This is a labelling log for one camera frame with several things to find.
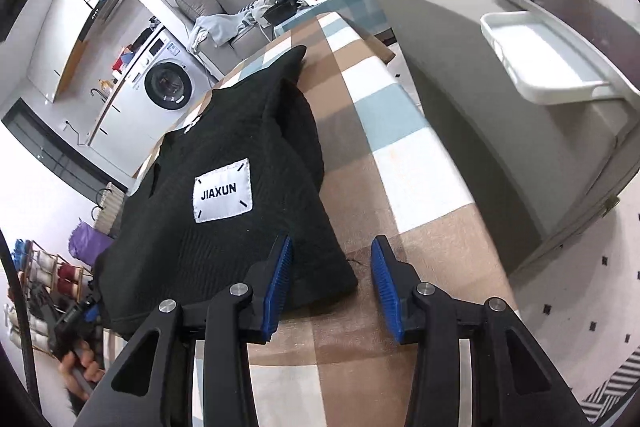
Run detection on black knit sweater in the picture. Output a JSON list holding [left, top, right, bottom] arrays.
[[94, 46, 357, 338]]

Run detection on light blue clothes pile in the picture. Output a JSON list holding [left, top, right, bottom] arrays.
[[189, 0, 277, 53]]

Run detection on person left hand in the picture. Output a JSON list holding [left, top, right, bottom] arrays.
[[58, 340, 105, 401]]

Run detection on shoe rack with shoes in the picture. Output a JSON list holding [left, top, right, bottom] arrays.
[[11, 239, 92, 357]]

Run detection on purple bag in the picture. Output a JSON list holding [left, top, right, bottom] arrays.
[[67, 220, 114, 269]]

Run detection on checkered bed blanket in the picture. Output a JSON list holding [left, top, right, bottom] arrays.
[[222, 12, 513, 426]]

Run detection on woven laundry basket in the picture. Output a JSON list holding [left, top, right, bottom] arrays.
[[91, 182, 126, 237]]

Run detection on white washing machine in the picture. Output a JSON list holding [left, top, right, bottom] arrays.
[[88, 26, 215, 176]]

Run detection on white plastic tray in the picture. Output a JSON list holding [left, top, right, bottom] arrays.
[[480, 11, 639, 108]]

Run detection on teal side table cloth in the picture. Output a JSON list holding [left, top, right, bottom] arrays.
[[273, 0, 390, 37]]

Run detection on dark tablet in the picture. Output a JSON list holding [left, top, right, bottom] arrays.
[[512, 0, 639, 87]]

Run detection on black cable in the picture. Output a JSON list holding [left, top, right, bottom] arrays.
[[0, 229, 42, 408]]

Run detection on grey bed frame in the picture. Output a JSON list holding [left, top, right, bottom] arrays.
[[378, 0, 639, 273]]

